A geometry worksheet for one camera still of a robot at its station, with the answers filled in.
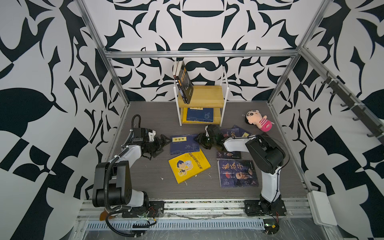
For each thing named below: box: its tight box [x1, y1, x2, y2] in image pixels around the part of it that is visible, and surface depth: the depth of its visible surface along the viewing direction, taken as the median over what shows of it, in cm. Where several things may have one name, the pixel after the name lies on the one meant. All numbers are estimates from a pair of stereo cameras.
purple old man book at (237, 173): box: [217, 159, 259, 188], surface depth 85 cm
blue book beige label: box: [187, 107, 214, 123], surface depth 107 cm
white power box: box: [306, 190, 338, 226], surface depth 73 cm
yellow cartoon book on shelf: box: [182, 107, 213, 123], surface depth 106 cm
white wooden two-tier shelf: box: [173, 66, 229, 127], surface depth 104 cm
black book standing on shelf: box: [173, 60, 189, 104], surface depth 83 cm
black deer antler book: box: [173, 60, 194, 104], surface depth 85 cm
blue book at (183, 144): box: [170, 134, 200, 155], surface depth 98 cm
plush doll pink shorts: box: [245, 109, 275, 133], surface depth 104 cm
